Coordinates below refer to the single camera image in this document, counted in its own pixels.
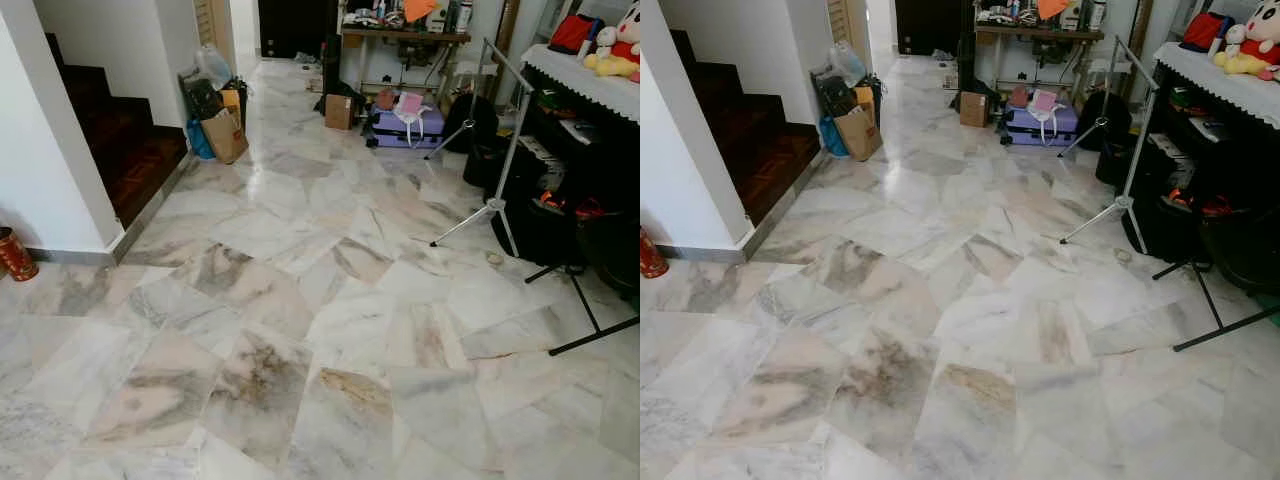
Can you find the black stand base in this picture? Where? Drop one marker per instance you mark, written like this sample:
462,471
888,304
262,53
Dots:
1210,305
585,310

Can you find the black shelf unit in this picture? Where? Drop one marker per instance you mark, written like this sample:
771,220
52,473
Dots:
1170,230
545,230

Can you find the dark wooden staircase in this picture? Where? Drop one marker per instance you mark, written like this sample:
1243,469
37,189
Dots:
130,150
765,150

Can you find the silver tripod stand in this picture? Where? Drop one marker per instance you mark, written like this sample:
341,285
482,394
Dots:
1137,150
510,150

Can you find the white lace cloth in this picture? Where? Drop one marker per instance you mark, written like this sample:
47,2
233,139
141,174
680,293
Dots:
590,90
1220,85

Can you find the plush doll toy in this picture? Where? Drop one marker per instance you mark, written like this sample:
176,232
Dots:
620,45
1250,50

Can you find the black backpack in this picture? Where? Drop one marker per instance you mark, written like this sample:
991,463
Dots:
478,120
1105,118

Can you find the blue bag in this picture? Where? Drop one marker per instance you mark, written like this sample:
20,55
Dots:
200,145
832,140

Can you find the red bag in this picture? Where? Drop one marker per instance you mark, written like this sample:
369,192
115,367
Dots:
1205,32
572,33

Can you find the purple suitcase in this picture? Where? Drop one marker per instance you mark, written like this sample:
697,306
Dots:
1062,124
430,127

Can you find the brown paper bag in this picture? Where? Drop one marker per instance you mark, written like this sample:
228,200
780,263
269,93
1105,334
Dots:
858,133
225,138

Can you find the black bag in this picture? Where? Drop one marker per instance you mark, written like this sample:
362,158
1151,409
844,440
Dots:
200,98
835,92

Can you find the pink bag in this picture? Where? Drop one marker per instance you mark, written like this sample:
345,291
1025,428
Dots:
1045,101
411,104

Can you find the clear plastic bag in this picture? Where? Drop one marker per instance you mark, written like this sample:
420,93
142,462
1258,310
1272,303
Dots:
847,62
213,65

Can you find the cluttered wooden desk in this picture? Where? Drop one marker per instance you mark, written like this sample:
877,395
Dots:
1040,32
400,35

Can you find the small cardboard box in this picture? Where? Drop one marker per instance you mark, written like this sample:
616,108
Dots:
339,112
974,109

